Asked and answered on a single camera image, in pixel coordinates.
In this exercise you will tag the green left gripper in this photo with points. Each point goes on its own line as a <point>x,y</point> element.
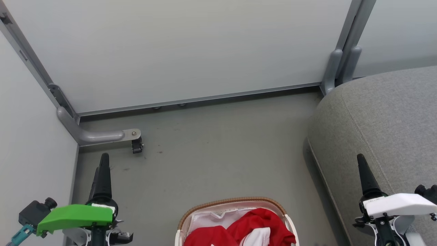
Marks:
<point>75,215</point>

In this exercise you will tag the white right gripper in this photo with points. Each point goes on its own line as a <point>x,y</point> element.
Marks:
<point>399,204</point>

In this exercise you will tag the red jersey with navy number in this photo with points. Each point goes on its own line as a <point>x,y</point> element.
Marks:
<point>269,222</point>

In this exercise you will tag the grey fabric sofa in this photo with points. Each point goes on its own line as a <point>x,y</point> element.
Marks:
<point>385,136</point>

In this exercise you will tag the long grey partition foot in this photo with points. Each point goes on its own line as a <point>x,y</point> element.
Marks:
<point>92,136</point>

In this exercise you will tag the black caster wheel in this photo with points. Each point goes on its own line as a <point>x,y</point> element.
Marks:
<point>137,145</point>

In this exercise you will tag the white basket liner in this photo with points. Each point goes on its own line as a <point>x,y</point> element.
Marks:
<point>211,218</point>

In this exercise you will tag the white basket with brown rim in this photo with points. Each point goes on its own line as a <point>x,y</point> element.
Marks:
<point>235,202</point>

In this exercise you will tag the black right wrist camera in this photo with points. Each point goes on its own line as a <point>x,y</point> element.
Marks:
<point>428,193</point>

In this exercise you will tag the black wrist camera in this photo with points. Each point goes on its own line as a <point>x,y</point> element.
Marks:
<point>34,212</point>
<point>428,193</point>

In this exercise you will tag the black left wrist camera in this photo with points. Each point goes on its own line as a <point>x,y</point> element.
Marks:
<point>34,212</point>

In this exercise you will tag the teal left camera connector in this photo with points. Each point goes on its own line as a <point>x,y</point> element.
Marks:
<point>20,235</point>

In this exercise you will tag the grey aluminium partition rail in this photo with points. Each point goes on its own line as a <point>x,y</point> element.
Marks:
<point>201,99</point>

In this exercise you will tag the grey aluminium partition post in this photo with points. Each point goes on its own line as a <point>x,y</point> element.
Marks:
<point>356,24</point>
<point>32,58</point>

